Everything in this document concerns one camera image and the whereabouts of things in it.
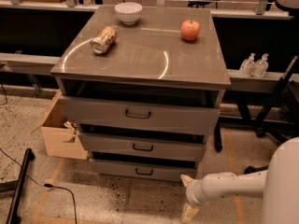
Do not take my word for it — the black floor stand leg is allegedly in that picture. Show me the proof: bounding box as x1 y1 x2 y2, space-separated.
0 148 35 224

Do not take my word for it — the red apple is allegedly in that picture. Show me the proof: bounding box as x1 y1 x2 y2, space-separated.
180 20 201 41

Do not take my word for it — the grey drawer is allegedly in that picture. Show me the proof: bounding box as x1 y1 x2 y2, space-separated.
59 96 219 135
90 159 197 182
78 133 206 162

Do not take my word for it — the grey bottom drawer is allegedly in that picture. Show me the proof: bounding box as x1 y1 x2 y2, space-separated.
90 159 197 182

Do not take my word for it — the golden soda can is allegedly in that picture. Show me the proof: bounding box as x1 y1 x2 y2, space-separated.
90 26 118 54

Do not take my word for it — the grey drawer cabinet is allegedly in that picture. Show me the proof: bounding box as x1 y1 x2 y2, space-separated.
51 6 231 170

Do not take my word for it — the clear sanitizer bottle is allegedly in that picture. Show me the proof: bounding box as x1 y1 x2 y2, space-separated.
251 53 269 77
239 53 255 77

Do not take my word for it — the grey top drawer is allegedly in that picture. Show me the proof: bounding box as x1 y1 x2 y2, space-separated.
59 96 219 135

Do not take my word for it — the white ceramic bowl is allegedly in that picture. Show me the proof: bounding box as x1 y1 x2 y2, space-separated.
114 2 143 25

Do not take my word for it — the right clear sanitizer bottle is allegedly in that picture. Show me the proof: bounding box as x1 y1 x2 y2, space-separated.
251 53 269 77

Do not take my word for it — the grey middle drawer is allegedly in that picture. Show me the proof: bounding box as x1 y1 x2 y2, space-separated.
78 133 206 162

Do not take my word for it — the black office chair base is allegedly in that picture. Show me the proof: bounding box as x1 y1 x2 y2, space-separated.
243 55 299 175

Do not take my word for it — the black table leg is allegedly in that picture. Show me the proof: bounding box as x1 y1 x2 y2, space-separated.
214 122 222 152

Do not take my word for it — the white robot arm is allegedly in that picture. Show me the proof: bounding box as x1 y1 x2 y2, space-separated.
180 137 299 224

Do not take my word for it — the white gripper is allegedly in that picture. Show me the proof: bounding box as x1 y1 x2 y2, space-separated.
180 175 209 223

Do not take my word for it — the cardboard box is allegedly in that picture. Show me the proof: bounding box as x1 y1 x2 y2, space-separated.
33 91 88 160

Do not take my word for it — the black floor cable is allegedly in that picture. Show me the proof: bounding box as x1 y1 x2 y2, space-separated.
0 147 78 224

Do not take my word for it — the left clear sanitizer bottle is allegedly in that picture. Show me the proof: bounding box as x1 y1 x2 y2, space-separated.
239 53 255 77

